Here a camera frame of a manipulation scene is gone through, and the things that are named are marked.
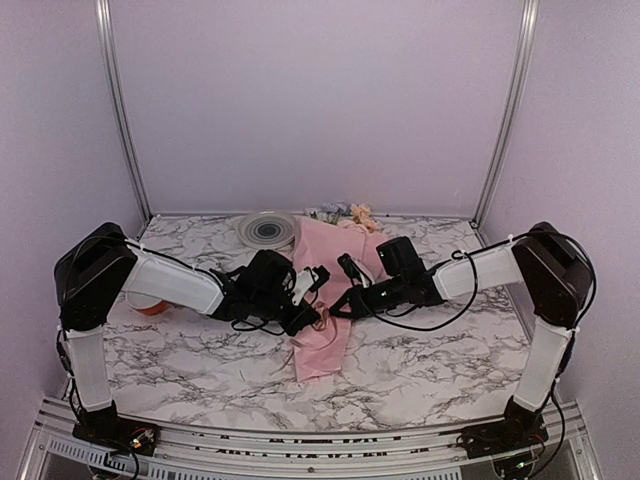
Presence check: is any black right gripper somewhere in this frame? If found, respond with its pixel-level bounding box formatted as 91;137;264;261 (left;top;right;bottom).
329;274;408;319

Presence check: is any pink wrapping paper sheet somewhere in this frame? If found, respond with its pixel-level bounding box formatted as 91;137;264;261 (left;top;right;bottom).
293;217;389;382

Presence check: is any blue fake flower stem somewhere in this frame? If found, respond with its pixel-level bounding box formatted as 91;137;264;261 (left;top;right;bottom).
304;202;351;225

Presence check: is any beige raffia ribbon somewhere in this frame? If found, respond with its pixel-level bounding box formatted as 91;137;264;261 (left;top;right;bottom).
271;301;338;375

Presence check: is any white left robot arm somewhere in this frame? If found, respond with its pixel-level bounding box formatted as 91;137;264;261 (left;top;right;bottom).
54;222;330;445

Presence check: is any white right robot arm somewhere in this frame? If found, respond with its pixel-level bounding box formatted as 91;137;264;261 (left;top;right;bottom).
330;222;598;448

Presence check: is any striped grey ceramic plate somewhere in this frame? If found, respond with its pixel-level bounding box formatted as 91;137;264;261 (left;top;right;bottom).
236;211;299;250

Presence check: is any white bowl with red outside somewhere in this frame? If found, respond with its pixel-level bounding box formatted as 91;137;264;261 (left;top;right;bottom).
125;292;170;316

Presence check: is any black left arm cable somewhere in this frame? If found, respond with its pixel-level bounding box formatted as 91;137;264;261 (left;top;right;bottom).
229;264;301;337

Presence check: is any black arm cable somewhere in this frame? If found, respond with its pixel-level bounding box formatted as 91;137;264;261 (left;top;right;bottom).
229;264;301;337
369;229;599;331

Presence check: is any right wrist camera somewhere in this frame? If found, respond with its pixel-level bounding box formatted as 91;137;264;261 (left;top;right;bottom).
337;253;374;288

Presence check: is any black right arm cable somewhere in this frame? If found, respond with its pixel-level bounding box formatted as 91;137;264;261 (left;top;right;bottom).
369;229;599;331

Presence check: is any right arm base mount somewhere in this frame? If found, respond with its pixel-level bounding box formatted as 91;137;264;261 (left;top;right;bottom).
456;397;549;459

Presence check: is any aluminium front rail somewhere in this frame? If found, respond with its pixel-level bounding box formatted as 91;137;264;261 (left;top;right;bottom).
15;398;603;479

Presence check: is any right aluminium frame post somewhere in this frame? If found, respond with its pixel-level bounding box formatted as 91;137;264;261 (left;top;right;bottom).
472;0;540;229

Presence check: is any aluminium frame post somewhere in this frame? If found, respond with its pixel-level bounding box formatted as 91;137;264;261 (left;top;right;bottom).
472;0;540;229
94;0;153;221

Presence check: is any left aluminium frame post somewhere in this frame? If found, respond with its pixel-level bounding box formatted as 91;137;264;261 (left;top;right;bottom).
94;0;153;221

